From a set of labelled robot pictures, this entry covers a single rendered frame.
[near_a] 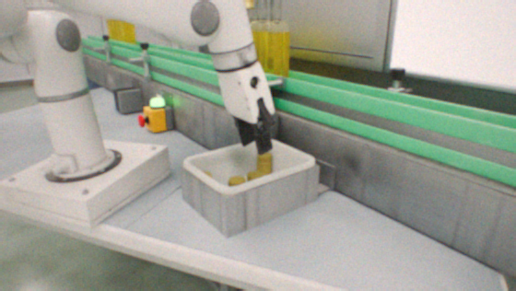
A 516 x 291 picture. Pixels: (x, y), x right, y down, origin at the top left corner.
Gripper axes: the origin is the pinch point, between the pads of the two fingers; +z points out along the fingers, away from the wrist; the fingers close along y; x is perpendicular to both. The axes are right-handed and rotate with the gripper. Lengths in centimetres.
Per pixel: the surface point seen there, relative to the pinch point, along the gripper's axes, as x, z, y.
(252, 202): 7.8, 6.5, -7.3
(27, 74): 26, 69, 610
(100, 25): -108, 34, 615
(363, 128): -18.0, 3.2, -10.6
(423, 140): -19.0, 2.4, -22.8
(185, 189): 14.0, 7.1, 7.6
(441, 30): -38.7, -9.8, -14.0
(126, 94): 3, 6, 80
